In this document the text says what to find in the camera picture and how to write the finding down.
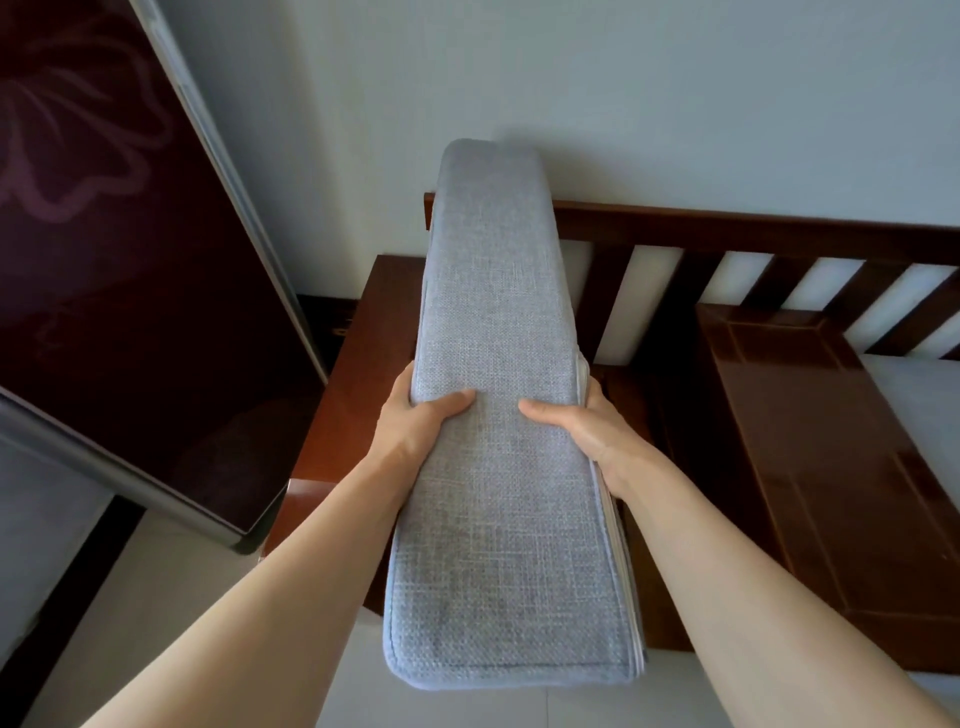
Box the person's right hand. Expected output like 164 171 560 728
517 377 669 500

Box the dark wooden sofa with console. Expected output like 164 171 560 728
262 191 960 676

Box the dark red standing air conditioner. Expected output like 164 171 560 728
0 0 331 556

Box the person's left hand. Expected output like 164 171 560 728
367 361 478 481

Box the person's left forearm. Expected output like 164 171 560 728
82 457 410 728

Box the person's right forearm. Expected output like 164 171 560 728
618 461 960 728

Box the grey cushion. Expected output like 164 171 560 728
382 137 648 691
858 352 960 493

